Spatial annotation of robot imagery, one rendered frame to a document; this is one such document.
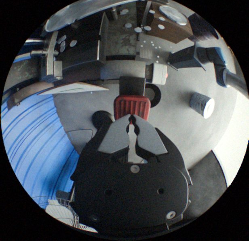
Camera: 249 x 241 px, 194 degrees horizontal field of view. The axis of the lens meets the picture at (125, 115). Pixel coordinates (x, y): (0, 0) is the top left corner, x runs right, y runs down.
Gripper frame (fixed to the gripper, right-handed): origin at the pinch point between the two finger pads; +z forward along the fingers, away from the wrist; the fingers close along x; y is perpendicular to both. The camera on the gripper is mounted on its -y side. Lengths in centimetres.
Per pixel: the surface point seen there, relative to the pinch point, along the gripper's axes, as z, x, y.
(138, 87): 6.2, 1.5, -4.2
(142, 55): 61, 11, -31
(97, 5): -1.3, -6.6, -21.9
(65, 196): -35, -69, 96
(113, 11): 6.8, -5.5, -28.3
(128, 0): -1.9, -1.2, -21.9
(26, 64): -0.2, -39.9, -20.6
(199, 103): 57, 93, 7
